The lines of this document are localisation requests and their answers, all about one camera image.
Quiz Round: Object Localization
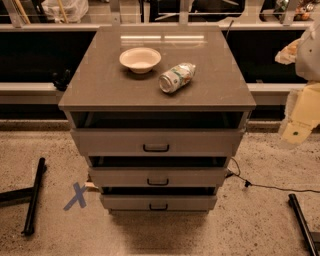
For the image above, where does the grey drawer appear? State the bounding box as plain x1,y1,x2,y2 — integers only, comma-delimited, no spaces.
88,167,226,187
100,195,217,211
71,128,244,157

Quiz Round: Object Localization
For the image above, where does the white plastic bag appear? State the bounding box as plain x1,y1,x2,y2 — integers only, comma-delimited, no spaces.
42,0,89,23

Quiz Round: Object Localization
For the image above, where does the grey top drawer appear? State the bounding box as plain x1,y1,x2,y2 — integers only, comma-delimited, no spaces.
71,128,244,157

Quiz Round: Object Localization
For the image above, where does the grey bottom drawer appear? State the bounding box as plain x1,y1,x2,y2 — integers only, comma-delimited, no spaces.
100,195,217,211

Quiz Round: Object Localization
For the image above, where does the crushed soda can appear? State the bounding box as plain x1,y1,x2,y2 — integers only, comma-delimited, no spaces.
159,63,196,94

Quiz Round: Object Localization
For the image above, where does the black cable on floor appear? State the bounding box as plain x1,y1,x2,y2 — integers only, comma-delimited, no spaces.
226,157,320,194

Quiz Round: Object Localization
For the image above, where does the black stand base right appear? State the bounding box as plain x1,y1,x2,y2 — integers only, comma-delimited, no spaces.
289,194,320,256

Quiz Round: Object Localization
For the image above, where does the black stand base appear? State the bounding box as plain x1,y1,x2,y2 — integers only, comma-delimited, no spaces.
0,157,47,236
289,194,320,256

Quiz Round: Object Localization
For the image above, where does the black stand base left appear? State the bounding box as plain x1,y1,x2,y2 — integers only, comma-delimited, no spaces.
0,157,47,236

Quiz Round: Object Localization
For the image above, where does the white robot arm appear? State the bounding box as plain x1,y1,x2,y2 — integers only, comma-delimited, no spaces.
275,20,320,146

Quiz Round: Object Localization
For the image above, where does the black clamp on rail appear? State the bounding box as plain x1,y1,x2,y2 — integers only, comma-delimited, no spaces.
52,69,71,91

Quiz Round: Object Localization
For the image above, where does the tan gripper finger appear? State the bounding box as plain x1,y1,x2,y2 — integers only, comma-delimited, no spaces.
275,39,300,65
278,118,314,145

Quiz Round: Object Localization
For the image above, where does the blue tape cross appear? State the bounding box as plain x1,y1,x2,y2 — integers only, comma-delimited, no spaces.
63,183,86,211

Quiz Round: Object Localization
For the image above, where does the white paper bowl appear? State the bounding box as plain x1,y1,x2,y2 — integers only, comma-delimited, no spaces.
119,47,161,74

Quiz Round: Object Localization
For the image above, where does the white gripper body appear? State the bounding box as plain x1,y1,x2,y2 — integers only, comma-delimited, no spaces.
288,81,320,131

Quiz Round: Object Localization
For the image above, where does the grey drawer cabinet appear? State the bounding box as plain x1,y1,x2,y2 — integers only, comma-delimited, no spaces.
58,25,257,214

